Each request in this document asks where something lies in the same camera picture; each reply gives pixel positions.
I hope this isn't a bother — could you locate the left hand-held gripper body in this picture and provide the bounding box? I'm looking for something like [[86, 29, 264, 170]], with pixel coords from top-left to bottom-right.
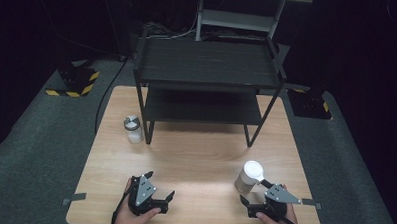
[[127, 174, 170, 218]]

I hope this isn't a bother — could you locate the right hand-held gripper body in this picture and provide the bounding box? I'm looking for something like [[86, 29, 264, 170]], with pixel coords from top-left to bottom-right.
[[247, 182, 303, 224]]

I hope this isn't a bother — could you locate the white cup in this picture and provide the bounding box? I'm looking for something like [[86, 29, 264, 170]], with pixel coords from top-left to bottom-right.
[[233, 159, 266, 195]]

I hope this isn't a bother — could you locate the glass shaker with metal lid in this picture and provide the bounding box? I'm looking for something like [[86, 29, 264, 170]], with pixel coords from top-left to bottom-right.
[[122, 114, 145, 145]]

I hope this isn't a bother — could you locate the black two-tier shelf rack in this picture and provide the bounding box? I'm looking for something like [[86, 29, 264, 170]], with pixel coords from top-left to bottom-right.
[[129, 31, 289, 151]]

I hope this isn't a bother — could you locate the person's left hand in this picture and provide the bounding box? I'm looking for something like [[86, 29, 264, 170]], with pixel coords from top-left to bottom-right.
[[113, 176, 164, 224]]

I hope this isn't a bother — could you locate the grey tape strip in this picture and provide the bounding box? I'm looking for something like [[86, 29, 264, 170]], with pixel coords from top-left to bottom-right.
[[300, 197, 324, 211], [61, 191, 88, 208]]

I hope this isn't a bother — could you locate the black base with yellow stripes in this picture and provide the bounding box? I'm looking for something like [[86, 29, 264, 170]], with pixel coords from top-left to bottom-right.
[[285, 86, 334, 122], [44, 61, 101, 100]]

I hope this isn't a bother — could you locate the grey metal stand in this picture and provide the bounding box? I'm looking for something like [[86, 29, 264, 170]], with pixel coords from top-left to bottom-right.
[[194, 0, 315, 47]]

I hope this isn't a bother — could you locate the left hand-held gripper cable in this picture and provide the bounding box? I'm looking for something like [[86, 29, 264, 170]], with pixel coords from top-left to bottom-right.
[[111, 184, 136, 224]]

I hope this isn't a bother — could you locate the hand-held gripper cable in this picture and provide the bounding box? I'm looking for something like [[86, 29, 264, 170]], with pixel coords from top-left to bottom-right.
[[268, 207, 305, 224], [111, 184, 136, 224]]

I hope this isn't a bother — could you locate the right hand-held gripper cable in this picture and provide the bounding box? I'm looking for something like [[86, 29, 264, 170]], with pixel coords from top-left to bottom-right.
[[268, 207, 305, 224]]

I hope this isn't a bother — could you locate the black floor cable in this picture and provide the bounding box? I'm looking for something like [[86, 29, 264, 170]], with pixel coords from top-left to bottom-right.
[[93, 53, 129, 137]]

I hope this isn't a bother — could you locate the black cable bundle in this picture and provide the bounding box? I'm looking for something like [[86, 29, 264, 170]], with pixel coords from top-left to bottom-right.
[[142, 20, 174, 39]]

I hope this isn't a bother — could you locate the white cable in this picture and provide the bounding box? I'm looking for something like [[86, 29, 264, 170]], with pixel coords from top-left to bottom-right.
[[168, 10, 200, 42]]

